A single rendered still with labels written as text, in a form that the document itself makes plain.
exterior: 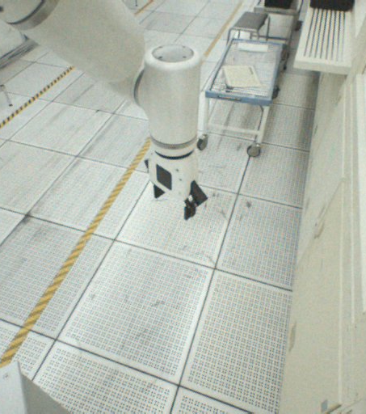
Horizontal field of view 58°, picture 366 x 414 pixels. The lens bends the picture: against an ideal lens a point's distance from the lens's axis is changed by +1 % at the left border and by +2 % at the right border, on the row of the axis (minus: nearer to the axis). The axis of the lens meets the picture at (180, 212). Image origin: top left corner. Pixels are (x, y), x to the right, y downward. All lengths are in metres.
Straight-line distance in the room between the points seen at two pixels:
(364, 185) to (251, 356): 0.90
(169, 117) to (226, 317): 1.29
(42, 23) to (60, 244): 1.71
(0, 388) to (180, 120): 0.67
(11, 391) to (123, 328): 0.88
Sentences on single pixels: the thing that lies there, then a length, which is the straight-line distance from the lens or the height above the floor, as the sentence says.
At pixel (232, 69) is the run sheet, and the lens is 2.53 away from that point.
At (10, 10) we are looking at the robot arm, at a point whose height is 1.43.
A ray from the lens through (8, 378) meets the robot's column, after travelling 0.87.
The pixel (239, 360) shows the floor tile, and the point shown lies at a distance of 1.62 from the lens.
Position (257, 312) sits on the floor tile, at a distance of 1.72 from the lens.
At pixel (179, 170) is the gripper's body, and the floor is 1.14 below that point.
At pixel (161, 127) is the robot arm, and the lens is 0.54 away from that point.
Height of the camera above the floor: 1.53
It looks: 49 degrees down
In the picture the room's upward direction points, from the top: straight up
